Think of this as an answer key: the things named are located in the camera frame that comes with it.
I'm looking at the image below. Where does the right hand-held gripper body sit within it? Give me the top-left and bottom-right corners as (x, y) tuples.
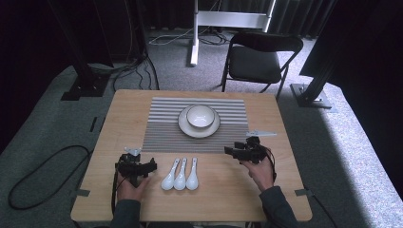
(240, 128), (278, 165)

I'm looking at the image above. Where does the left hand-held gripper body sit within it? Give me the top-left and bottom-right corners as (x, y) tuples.
(115, 146), (150, 188)

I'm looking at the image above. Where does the person's left hand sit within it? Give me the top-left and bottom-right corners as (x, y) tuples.
(116, 175), (152, 202)

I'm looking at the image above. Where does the person's right hand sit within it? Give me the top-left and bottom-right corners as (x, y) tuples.
(240, 158), (276, 193)

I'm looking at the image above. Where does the white ceramic spoon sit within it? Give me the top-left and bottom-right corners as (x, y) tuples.
(161, 158), (181, 191)
(173, 157), (188, 191)
(185, 157), (200, 191)

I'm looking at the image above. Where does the grey striped placemat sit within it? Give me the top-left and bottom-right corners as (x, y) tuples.
(142, 96), (250, 155)

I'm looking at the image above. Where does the white ceramic plate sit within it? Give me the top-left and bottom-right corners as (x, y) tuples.
(177, 104), (221, 140)

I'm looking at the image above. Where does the white ceramic bowl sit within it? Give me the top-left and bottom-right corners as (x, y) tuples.
(185, 104), (217, 129)

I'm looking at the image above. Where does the black metal stand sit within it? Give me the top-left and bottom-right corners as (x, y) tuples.
(290, 0), (338, 110)
(47, 0), (111, 102)

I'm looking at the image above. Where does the black folding chair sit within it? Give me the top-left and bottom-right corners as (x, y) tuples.
(220, 30), (304, 101)

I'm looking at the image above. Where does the white metal stand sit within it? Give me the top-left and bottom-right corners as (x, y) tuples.
(189, 0), (278, 67)

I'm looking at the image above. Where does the right hand-held gripper cable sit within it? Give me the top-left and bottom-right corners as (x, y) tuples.
(264, 147), (278, 183)

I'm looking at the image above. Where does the hand-held gripper cable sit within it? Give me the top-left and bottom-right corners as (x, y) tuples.
(264, 147), (278, 183)
(110, 167), (121, 217)

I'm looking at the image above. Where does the left hand-held gripper cable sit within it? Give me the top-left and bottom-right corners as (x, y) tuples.
(110, 167), (121, 217)

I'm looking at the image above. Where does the thin black cable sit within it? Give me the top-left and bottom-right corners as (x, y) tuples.
(311, 192), (339, 228)

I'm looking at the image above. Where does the black cable bundle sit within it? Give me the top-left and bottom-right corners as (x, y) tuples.
(88, 51), (161, 93)

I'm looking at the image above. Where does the long black floor cable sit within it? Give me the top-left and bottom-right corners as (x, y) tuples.
(7, 144), (93, 211)

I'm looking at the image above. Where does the white floor cable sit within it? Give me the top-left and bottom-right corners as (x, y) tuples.
(147, 28), (195, 47)

